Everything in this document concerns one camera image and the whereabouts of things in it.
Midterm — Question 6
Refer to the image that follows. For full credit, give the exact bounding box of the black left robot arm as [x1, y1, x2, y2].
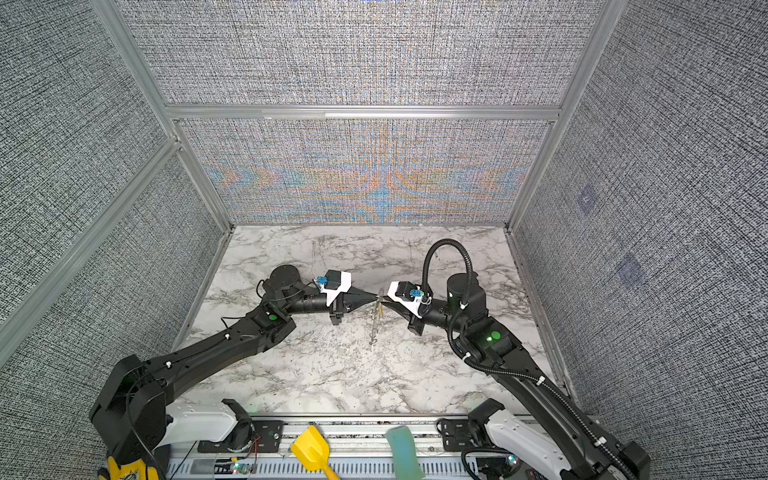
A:
[89, 265, 377, 475]

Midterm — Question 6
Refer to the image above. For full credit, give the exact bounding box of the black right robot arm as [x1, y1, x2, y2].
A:
[386, 273, 650, 479]

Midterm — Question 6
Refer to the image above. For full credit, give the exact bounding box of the yellow plastic scoop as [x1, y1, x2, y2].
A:
[290, 425, 339, 480]

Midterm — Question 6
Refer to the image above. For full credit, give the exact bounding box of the teal green sponge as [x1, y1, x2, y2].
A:
[385, 426, 424, 480]

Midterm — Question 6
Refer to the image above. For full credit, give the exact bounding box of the yellow black work glove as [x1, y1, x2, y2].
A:
[99, 457, 159, 480]

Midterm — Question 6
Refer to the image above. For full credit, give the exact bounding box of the black corrugated cable conduit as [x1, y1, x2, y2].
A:
[421, 238, 652, 480]

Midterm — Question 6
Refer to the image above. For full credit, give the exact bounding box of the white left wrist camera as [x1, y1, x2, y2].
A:
[315, 270, 352, 307]

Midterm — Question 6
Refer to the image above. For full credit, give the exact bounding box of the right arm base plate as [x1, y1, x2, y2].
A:
[435, 417, 486, 452]

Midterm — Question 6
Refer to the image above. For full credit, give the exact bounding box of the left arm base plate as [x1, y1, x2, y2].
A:
[197, 420, 285, 455]

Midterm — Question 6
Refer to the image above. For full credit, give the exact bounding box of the aluminium horizontal frame bar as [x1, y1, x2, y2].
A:
[165, 104, 562, 121]

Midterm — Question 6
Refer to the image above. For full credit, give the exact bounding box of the aluminium corner frame post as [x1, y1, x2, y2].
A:
[90, 1, 234, 232]

